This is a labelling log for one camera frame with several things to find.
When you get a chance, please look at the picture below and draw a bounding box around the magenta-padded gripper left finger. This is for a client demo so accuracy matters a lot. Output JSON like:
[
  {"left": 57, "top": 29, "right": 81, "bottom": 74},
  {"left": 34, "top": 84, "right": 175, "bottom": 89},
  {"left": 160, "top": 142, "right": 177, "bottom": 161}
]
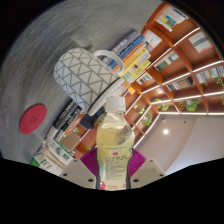
[{"left": 59, "top": 147, "right": 101, "bottom": 190}]

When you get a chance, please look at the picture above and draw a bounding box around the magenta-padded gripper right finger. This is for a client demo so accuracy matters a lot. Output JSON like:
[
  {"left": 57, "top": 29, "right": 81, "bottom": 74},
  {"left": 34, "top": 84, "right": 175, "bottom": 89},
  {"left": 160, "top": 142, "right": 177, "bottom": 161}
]
[{"left": 128, "top": 147, "right": 167, "bottom": 190}]

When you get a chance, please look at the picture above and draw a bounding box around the clear bottle with yellowish drink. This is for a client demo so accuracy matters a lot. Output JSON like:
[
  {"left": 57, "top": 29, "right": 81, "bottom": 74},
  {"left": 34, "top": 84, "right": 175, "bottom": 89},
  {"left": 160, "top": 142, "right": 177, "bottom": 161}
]
[{"left": 95, "top": 96, "right": 136, "bottom": 192}]

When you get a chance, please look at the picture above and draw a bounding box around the green and white tissue box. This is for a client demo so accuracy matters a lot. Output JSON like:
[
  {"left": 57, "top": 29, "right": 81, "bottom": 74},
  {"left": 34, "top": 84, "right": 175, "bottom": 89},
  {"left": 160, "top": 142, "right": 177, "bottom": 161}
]
[{"left": 29, "top": 153, "right": 64, "bottom": 176}]

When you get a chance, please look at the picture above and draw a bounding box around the chair with dark jacket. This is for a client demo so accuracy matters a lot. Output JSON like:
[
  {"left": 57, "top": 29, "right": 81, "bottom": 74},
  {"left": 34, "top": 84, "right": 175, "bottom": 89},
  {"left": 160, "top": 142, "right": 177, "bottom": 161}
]
[{"left": 79, "top": 113, "right": 101, "bottom": 130}]

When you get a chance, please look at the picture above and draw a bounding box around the flat round red coaster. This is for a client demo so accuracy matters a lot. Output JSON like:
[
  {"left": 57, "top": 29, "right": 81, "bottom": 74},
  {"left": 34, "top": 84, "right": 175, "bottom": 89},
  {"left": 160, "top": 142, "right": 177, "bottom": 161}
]
[{"left": 19, "top": 103, "right": 48, "bottom": 135}]

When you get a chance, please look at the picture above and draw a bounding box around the white mug with grey pattern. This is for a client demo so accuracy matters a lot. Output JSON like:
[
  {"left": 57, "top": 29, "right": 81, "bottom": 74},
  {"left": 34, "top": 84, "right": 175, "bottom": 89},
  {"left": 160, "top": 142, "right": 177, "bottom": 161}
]
[{"left": 53, "top": 47, "right": 126, "bottom": 117}]

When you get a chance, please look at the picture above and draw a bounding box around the wooden shelf unit with books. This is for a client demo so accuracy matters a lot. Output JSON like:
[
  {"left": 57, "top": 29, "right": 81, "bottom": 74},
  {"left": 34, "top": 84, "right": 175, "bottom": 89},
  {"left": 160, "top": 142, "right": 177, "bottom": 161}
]
[{"left": 71, "top": 1, "right": 224, "bottom": 159}]

